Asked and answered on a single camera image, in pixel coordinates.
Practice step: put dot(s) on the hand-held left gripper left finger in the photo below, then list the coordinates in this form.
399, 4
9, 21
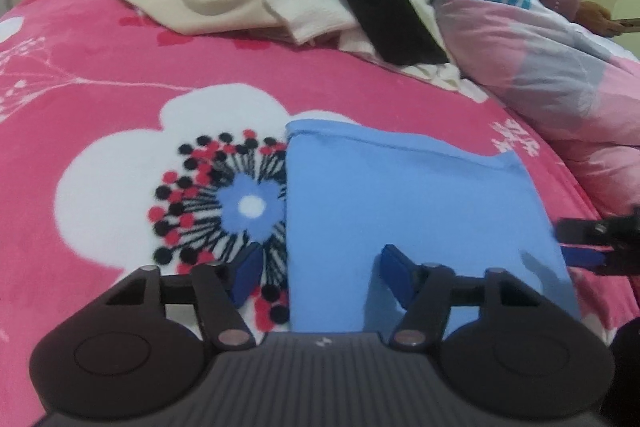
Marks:
247, 274

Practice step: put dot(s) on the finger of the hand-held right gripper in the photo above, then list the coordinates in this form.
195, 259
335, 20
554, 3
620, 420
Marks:
585, 231
587, 258

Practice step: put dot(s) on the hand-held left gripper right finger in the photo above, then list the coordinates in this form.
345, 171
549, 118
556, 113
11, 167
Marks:
395, 272

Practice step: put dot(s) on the light blue t-shirt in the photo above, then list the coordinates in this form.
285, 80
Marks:
400, 197

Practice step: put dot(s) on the person's black pants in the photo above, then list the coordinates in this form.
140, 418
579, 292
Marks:
630, 367

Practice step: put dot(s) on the pale pink quilt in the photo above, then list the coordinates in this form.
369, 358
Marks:
540, 72

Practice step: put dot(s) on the pink floral blanket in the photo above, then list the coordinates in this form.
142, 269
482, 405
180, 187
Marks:
100, 72

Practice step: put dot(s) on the white garment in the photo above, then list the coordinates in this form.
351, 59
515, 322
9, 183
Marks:
315, 12

